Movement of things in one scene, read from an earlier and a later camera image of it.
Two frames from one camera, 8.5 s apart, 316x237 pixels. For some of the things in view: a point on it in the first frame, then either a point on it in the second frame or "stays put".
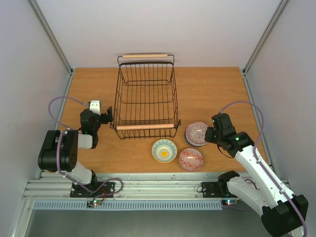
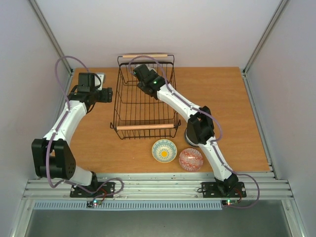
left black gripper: [106, 120] -> [108, 97]
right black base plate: [210, 190] stays put
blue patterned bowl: [190, 159] stays put
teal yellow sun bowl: [164, 150] stays put
